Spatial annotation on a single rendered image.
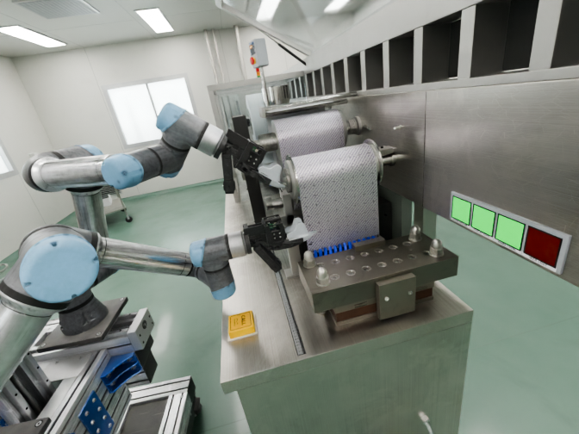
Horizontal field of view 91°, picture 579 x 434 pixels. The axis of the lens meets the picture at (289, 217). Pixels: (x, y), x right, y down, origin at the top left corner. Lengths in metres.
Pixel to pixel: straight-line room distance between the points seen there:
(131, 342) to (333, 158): 1.00
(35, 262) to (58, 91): 6.40
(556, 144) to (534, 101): 0.08
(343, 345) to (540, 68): 0.65
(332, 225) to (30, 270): 0.69
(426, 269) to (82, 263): 0.78
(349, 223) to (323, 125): 0.37
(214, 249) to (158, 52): 5.85
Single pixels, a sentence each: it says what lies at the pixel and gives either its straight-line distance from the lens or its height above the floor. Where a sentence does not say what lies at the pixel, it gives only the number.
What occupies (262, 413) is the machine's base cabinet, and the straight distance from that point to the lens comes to 0.88.
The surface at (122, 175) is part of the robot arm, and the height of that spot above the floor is 1.38.
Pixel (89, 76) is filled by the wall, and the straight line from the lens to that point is 6.78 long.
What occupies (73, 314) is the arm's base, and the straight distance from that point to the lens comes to 1.31.
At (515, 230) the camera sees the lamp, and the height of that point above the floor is 1.19.
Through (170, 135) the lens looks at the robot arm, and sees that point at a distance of 0.79.
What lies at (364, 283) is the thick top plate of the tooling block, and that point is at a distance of 0.75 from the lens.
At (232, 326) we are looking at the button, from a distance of 0.85.
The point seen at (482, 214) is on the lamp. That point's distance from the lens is 0.70.
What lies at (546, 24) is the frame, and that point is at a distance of 0.62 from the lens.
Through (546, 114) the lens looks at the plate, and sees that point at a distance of 0.60.
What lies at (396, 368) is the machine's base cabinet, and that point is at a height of 0.77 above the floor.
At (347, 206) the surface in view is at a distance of 0.86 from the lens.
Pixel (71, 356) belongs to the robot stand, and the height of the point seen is 0.73.
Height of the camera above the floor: 1.48
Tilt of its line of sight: 23 degrees down
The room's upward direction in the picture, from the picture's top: 10 degrees counter-clockwise
